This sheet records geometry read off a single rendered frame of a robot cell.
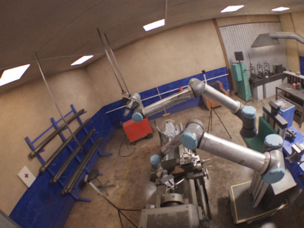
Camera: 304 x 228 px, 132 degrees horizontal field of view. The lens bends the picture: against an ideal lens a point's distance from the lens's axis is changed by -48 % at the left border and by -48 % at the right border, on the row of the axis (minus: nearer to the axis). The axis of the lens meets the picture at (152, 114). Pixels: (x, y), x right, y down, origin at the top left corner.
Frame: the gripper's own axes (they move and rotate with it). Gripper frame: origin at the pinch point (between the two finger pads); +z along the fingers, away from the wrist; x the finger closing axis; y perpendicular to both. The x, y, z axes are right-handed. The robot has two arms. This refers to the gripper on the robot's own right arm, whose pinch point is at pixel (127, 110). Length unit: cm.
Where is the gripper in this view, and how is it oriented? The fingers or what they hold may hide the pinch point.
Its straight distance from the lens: 97.6
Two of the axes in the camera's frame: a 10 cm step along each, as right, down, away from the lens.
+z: -0.9, 4.2, -9.1
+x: -4.7, 7.8, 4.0
